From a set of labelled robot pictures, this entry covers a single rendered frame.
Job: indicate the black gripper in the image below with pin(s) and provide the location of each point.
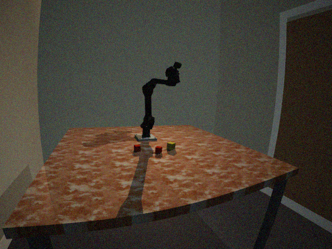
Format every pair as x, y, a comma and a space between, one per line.
177, 65

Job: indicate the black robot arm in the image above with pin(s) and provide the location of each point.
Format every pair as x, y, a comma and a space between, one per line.
149, 120

